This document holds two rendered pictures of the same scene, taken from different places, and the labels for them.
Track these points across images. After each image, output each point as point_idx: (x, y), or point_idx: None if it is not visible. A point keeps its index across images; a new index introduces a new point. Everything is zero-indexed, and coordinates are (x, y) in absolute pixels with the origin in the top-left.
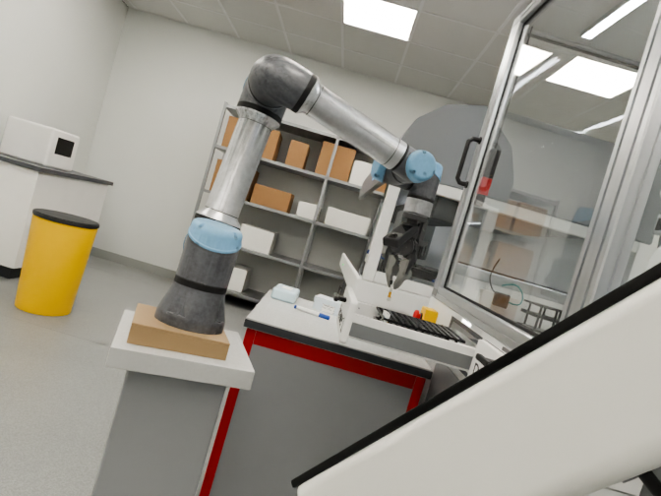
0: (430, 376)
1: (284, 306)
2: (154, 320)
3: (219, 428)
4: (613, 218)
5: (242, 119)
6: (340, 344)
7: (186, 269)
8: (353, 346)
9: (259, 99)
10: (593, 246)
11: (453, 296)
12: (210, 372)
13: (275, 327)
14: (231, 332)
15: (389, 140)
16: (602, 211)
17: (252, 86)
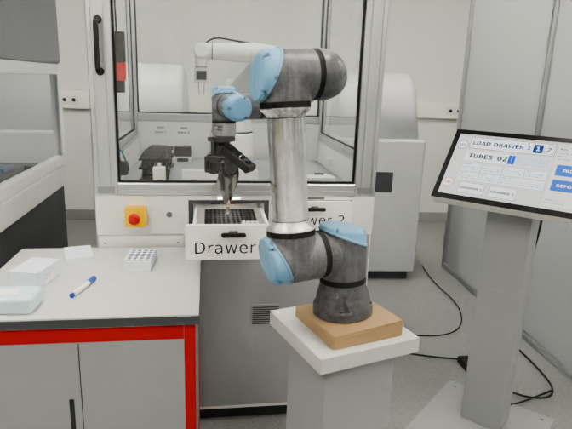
0: None
1: (73, 303)
2: (373, 317)
3: (196, 426)
4: (377, 120)
5: (302, 119)
6: (200, 274)
7: (365, 269)
8: (197, 270)
9: (322, 98)
10: (368, 133)
11: (179, 185)
12: None
13: (199, 301)
14: (277, 312)
15: None
16: (368, 116)
17: (332, 88)
